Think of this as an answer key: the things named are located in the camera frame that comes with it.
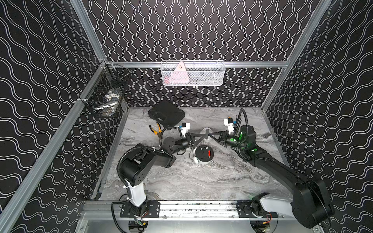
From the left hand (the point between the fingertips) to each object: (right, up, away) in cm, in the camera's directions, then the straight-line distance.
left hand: (205, 135), depth 73 cm
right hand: (+2, 0, +3) cm, 4 cm away
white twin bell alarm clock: (+1, -13, +17) cm, 21 cm away
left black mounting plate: (-28, -38, +2) cm, 47 cm away
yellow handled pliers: (-30, 0, +30) cm, 42 cm away
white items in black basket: (-54, +19, +12) cm, 59 cm away
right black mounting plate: (+19, -38, 0) cm, 43 cm away
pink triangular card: (-14, +36, +15) cm, 41 cm away
